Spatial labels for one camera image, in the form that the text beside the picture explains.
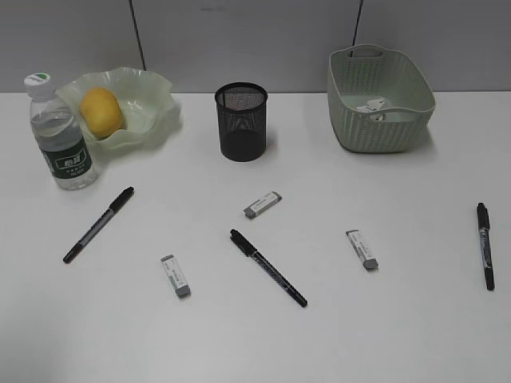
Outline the black marker pen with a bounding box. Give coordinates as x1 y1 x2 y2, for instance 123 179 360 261
477 203 495 291
62 187 135 264
230 229 308 308

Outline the white waste paper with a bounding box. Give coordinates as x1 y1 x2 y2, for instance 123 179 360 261
357 97 386 121

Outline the yellow mango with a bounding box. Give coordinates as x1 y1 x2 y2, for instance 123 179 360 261
80 87 124 140

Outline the clear water bottle green label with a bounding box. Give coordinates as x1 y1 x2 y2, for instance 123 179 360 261
24 73 97 191

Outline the white grey eraser top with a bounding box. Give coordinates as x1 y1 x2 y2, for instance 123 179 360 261
244 191 282 219

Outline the white grey eraser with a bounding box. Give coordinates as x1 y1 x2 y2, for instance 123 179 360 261
346 230 379 272
160 255 191 298
244 191 282 219

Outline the black mesh pen holder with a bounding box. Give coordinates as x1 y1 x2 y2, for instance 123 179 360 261
215 82 268 162

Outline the white grey eraser left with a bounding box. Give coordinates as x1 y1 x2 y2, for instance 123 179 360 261
160 255 191 298

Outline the pale green wavy plate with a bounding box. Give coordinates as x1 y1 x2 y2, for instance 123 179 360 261
56 67 182 151

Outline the white grey eraser right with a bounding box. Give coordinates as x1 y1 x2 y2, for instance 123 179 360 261
346 230 379 272

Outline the pale green plastic basket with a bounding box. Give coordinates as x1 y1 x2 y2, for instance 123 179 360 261
327 44 436 154

